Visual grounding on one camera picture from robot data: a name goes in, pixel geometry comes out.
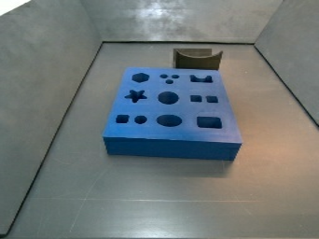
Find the blue foam shape board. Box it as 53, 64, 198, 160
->
103, 67, 242, 161

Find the black curved fixture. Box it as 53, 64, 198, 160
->
174, 49, 223, 70

